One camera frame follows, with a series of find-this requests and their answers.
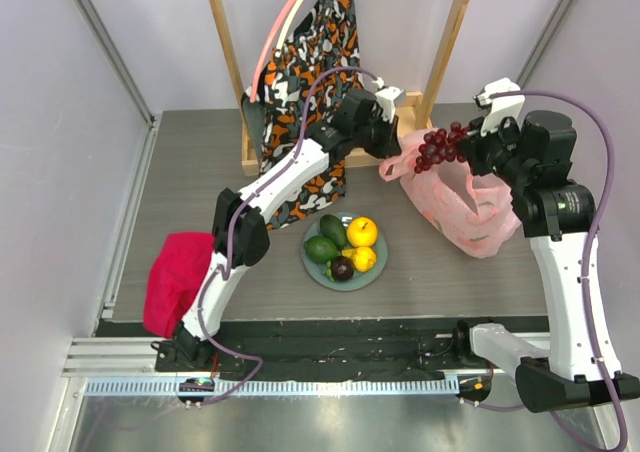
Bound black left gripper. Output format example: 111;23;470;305
352;110;402;160

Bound fake red grapes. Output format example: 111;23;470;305
414;122;470;174

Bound pink plastic bag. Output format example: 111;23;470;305
379;130;521;258

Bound fake green avocado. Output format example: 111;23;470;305
319;214;349;250

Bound fake green lime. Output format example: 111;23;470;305
303;235;341;263

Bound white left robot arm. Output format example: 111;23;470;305
172;87;405;371

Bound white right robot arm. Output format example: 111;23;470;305
451;110;639;413

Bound wooden clothes rack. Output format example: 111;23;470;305
199;0;481;177

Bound orange grey patterned garment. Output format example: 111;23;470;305
248;0;364;231

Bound pink clothes hanger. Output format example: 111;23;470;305
249;0;305;103

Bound red cloth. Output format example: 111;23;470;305
143;232;215;339

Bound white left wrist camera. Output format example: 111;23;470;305
375;86;406;123

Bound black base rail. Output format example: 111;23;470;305
94;315;551;381

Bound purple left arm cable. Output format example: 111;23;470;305
187;66;386;406

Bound white cable duct strip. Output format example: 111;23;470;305
85;375;459;397

